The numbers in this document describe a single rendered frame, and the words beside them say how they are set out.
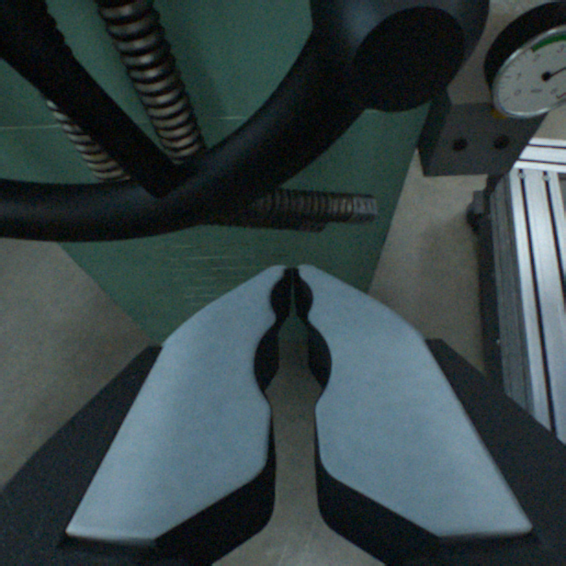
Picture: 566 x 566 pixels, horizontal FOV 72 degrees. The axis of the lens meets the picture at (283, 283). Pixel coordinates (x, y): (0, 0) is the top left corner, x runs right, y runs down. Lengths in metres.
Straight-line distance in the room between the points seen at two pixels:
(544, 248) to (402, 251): 0.32
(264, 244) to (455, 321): 0.55
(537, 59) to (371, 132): 0.14
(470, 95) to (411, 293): 0.65
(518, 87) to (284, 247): 0.32
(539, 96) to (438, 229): 0.76
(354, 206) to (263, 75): 0.13
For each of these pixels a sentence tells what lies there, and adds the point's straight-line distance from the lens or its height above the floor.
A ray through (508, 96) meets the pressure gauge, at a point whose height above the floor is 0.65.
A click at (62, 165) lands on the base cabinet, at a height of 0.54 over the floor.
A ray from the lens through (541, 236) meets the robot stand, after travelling 0.84.
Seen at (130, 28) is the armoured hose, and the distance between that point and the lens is 0.20.
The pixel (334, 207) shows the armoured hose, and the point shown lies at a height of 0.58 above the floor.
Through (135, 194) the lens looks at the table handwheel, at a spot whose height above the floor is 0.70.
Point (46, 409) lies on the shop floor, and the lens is 0.99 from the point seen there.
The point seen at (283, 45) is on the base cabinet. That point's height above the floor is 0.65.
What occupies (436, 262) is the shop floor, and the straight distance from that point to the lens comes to 1.01.
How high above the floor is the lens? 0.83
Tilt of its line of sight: 62 degrees down
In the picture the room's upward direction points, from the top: 5 degrees counter-clockwise
